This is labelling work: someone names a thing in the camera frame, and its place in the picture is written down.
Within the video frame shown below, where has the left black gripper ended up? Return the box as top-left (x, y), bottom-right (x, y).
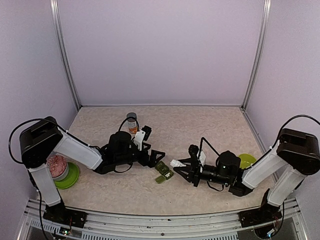
top-left (115, 142), bottom-right (165, 168)

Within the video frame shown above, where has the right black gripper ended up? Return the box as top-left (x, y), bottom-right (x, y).
top-left (173, 158), bottom-right (231, 188)

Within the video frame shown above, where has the small white pill bottle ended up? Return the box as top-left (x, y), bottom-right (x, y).
top-left (170, 159), bottom-right (187, 168)

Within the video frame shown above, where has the green weekly pill organizer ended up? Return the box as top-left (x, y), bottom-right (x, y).
top-left (155, 161), bottom-right (174, 184)

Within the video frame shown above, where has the orange pill bottle grey cap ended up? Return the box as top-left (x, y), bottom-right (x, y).
top-left (126, 112), bottom-right (139, 134)

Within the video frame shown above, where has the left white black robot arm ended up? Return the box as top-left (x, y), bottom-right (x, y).
top-left (8, 116), bottom-right (166, 223)

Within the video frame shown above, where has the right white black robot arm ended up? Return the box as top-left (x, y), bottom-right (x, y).
top-left (170, 124), bottom-right (320, 222)

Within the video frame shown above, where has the green bowl right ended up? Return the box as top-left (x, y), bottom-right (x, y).
top-left (238, 153), bottom-right (257, 170)

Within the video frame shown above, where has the green plate left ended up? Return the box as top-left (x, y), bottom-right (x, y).
top-left (54, 162), bottom-right (80, 190)

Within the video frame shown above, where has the red patterned round tin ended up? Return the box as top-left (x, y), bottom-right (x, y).
top-left (47, 155), bottom-right (69, 181)

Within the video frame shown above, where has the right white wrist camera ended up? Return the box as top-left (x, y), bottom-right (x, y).
top-left (188, 144), bottom-right (206, 166)

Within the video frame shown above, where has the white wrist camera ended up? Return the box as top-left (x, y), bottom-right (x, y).
top-left (132, 125), bottom-right (152, 151)
top-left (188, 144), bottom-right (206, 166)

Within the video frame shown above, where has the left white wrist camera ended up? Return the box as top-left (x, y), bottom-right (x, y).
top-left (132, 125), bottom-right (152, 151)

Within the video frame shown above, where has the front aluminium rail base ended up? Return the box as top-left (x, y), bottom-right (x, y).
top-left (13, 198), bottom-right (311, 240)

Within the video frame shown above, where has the left aluminium frame post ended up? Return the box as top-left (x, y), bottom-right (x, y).
top-left (50, 0), bottom-right (82, 111)

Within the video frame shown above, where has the aluminium frame post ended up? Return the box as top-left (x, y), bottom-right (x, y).
top-left (241, 0), bottom-right (272, 112)
top-left (50, 0), bottom-right (82, 111)

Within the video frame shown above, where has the right aluminium frame post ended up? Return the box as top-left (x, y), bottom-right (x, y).
top-left (241, 0), bottom-right (272, 112)

